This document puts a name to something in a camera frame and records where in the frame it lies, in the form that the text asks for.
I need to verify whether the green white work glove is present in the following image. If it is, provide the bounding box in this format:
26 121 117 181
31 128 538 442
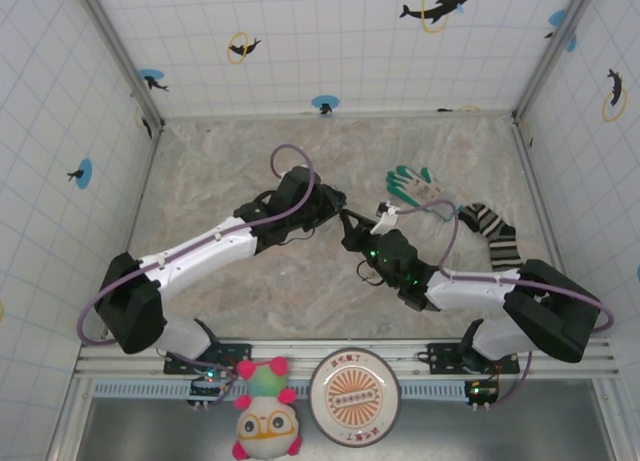
384 165 461 225

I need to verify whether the fish on blue disc sticker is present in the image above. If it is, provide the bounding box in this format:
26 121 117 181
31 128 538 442
310 94 340 116
66 158 95 190

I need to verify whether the black grey striped sock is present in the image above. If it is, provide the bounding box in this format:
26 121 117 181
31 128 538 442
457 203 526 275

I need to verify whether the round orange printed plate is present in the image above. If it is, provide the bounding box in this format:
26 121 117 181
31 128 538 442
308 349 402 448

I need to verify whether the small circuit board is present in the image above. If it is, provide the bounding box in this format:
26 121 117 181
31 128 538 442
187 368 236 410
463 378 501 412

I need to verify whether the shark on blue oval sticker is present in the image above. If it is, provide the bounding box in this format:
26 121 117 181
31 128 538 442
138 68 170 93

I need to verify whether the pink white plush toy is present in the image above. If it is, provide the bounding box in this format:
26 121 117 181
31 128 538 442
231 355 304 460

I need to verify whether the grey metal panel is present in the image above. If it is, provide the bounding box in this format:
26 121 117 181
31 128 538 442
74 396 616 461

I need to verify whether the blue patches fish sticker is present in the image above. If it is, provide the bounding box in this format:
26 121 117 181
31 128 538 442
544 8 579 52

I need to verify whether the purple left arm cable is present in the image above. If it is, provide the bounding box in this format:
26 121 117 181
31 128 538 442
75 143 317 346

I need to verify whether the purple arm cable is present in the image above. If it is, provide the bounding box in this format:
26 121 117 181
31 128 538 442
392 203 615 408
75 143 317 346

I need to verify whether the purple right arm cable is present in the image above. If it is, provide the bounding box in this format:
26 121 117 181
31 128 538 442
392 203 615 408

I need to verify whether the aluminium frame bar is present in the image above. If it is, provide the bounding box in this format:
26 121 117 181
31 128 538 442
160 109 516 121
102 123 166 340
510 120 564 270

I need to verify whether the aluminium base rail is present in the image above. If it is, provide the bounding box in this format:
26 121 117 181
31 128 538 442
74 338 619 381

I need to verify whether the dolphin in yellow ring sticker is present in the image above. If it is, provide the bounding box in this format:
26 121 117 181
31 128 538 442
227 30 263 65

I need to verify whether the fish in yellow ring sticker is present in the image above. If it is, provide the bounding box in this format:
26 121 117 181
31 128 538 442
134 105 154 141

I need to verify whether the whale and dolphin ring sticker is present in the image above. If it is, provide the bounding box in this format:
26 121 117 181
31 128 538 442
398 0 475 35

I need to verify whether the aluminium frame post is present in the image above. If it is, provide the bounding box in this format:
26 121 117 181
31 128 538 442
72 0 166 137
512 0 599 127

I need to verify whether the grey slotted cable duct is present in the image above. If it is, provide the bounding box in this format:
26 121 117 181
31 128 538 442
92 378 476 402

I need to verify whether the seahorse in yellow ring sticker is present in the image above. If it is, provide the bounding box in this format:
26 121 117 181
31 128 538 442
602 68 629 123

